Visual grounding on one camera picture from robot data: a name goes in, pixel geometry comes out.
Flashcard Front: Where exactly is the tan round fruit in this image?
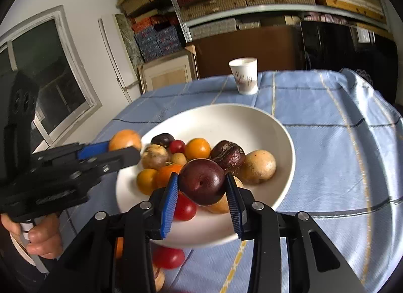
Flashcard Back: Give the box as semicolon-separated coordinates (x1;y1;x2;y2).
204;194;229;214

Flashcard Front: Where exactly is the red cherry tomato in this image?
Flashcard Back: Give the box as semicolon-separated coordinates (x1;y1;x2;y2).
174;193;197;221
169;140;186;154

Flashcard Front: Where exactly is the orange tangerine back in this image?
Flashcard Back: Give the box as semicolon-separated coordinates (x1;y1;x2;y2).
153;164;182;188

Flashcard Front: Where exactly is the yellow orange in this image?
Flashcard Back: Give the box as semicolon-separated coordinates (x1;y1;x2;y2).
136;168;157;196

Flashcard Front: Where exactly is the dark purple plum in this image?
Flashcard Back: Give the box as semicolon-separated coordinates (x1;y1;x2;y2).
178;158;225;206

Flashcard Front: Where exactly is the large orange tangerine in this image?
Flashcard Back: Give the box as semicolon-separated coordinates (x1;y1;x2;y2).
109;129;142;151

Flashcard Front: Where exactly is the red cherry tomato front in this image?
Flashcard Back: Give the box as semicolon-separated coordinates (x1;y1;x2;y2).
169;140;186;154

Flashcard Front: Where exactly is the red tomato back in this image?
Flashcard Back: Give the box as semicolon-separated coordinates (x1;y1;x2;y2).
152;246;186;270

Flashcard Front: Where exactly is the orange fruit front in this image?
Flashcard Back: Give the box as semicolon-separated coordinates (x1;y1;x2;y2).
184;137;211;160

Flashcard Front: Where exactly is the large brown passion fruit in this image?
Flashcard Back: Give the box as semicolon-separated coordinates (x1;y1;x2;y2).
152;264;165;292

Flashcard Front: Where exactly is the person's left hand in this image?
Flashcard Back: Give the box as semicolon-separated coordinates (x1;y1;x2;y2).
1;213;63;259

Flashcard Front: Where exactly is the white oval plate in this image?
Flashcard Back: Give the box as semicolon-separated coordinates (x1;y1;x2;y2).
115;103;296;249

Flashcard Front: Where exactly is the framed wooden panel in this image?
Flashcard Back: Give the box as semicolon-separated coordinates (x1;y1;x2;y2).
138;45;199;94

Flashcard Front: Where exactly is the blue checked tablecloth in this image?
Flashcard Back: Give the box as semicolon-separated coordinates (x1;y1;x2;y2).
58;68;403;293

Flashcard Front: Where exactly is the white paper cup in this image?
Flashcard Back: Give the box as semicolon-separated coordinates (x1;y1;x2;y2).
228;58;258;95

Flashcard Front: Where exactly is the stack of patterned boxes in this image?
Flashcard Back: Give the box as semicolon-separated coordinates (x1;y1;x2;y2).
117;0;185;62

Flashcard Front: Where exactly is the window left wall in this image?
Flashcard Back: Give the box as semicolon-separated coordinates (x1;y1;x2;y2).
1;6;102;152

